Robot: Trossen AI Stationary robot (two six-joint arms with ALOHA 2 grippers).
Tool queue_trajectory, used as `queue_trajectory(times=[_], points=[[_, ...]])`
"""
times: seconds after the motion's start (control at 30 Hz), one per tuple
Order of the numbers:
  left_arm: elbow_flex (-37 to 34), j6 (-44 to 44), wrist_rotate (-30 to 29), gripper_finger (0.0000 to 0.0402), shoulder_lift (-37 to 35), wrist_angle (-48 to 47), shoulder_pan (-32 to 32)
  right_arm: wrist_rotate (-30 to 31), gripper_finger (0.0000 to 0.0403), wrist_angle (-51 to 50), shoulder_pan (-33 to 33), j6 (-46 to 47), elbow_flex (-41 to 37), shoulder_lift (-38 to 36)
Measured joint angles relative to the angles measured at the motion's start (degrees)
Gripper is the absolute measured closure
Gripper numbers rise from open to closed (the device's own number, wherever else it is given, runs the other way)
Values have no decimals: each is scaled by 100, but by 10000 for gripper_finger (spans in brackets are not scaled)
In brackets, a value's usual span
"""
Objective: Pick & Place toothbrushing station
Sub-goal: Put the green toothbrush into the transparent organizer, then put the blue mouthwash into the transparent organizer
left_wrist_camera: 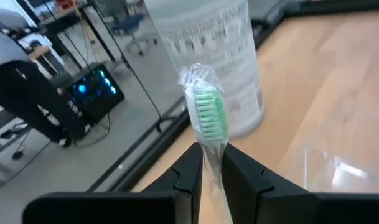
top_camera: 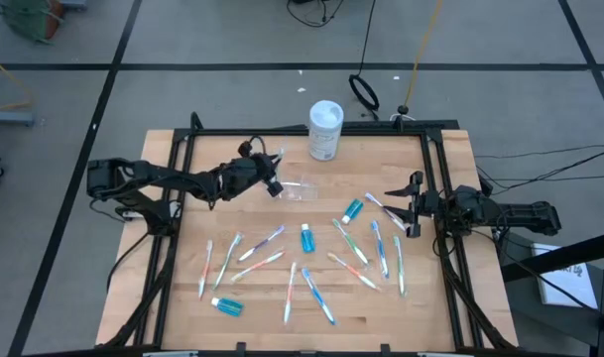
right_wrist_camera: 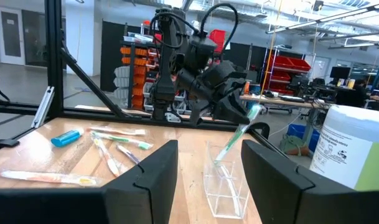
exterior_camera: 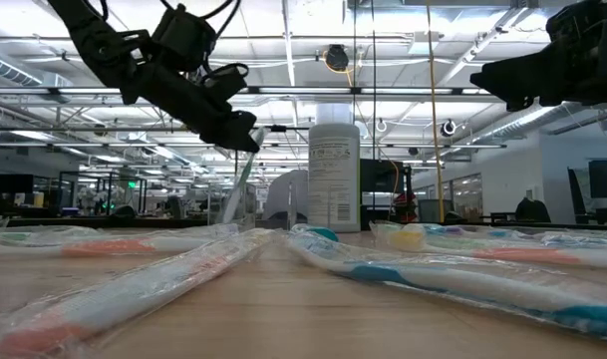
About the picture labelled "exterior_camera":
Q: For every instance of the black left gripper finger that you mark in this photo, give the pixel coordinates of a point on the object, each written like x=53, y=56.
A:
x=230, y=132

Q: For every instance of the orange toothbrush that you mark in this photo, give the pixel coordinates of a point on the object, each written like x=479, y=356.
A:
x=108, y=299
x=522, y=255
x=108, y=247

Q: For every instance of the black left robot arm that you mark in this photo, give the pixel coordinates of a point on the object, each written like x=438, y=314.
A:
x=84, y=30

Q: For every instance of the person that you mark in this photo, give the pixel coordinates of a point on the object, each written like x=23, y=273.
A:
x=278, y=194

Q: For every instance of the clear acrylic organizer holder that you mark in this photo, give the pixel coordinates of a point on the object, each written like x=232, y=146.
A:
x=233, y=219

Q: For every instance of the black chair back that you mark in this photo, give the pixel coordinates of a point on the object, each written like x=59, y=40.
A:
x=532, y=212

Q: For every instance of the white labelled wipes canister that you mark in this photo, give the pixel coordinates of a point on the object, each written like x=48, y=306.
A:
x=333, y=189

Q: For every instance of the grey bin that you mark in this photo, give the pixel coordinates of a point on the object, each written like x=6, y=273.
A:
x=432, y=209

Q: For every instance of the red object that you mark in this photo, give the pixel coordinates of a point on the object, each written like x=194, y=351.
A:
x=405, y=207

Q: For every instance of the black screen on stand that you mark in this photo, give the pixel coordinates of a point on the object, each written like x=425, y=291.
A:
x=380, y=174

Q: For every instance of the yellow container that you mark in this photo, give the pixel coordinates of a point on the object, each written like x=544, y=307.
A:
x=38, y=199

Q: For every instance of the silver ventilation duct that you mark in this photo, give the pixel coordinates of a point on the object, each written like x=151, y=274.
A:
x=9, y=70
x=527, y=122

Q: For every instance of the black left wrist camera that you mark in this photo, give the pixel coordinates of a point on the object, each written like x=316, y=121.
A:
x=223, y=85

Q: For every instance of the black table edge rail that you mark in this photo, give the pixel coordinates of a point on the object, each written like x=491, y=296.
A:
x=133, y=222

